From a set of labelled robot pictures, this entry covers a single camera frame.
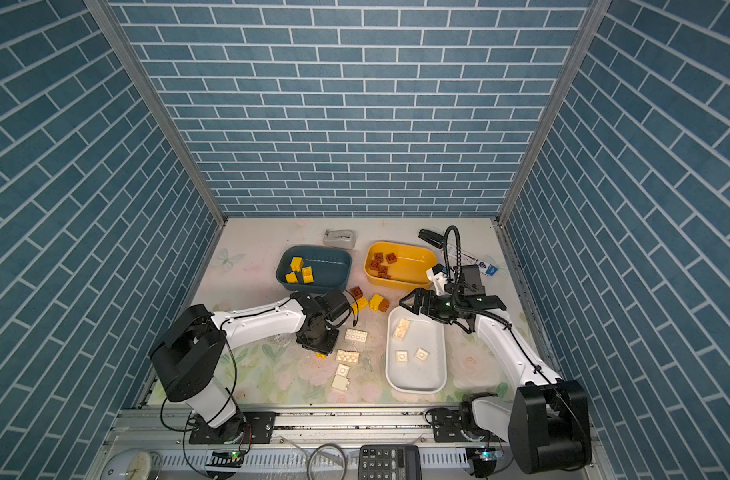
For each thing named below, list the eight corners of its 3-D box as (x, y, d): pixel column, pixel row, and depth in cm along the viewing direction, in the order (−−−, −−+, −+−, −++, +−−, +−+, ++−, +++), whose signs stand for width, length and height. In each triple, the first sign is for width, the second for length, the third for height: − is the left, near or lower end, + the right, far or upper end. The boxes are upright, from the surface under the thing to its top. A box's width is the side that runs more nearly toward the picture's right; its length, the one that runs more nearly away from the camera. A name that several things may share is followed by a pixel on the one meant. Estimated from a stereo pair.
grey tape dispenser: (324, 249, 113) (322, 242, 110) (326, 236, 117) (324, 229, 114) (354, 249, 113) (353, 242, 110) (355, 236, 117) (354, 229, 114)
